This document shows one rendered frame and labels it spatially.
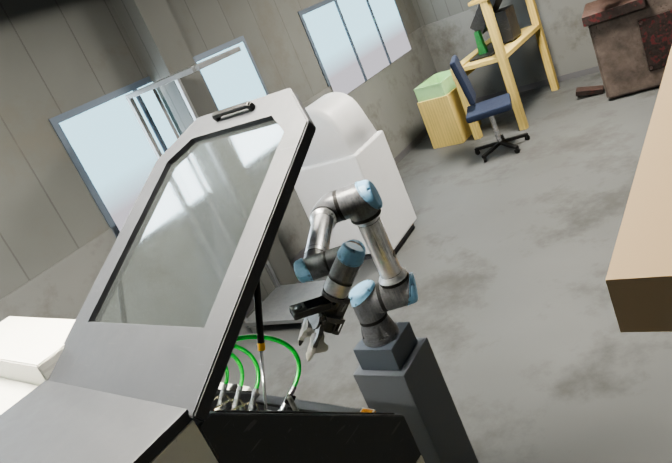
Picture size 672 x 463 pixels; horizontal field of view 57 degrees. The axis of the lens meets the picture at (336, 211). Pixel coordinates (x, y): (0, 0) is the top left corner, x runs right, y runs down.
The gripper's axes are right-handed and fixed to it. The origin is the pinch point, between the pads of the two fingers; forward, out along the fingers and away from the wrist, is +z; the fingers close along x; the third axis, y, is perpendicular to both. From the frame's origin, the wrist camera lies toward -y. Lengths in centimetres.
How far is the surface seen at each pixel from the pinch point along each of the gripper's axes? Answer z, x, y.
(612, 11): -216, 367, 400
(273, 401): 40, 28, 15
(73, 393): 23, 1, -59
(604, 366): 11, 42, 193
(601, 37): -192, 379, 414
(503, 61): -132, 430, 349
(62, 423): 22, -13, -61
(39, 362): 30, 22, -66
